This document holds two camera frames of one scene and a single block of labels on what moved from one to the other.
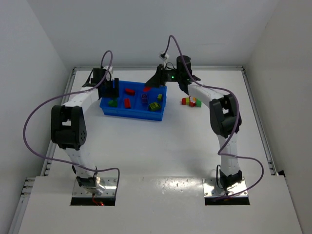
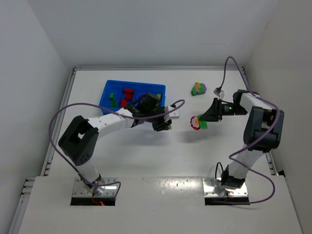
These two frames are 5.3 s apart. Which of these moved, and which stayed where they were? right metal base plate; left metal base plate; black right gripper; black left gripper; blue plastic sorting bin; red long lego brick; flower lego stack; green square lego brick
Moved: red long lego brick; flower lego stack; black right gripper; black left gripper; green square lego brick
Stayed: right metal base plate; blue plastic sorting bin; left metal base plate
